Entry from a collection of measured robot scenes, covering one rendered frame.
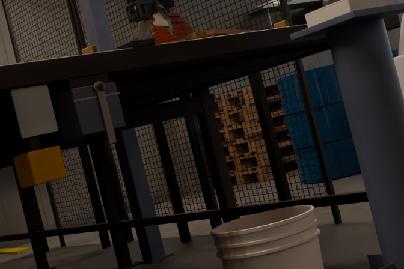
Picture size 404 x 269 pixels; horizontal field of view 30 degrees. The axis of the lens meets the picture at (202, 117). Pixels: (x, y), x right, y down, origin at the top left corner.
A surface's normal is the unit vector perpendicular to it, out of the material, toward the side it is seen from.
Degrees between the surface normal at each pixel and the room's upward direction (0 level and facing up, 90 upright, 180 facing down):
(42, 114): 90
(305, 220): 93
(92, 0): 90
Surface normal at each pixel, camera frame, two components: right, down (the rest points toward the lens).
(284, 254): 0.21, -0.01
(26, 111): 0.63, -0.17
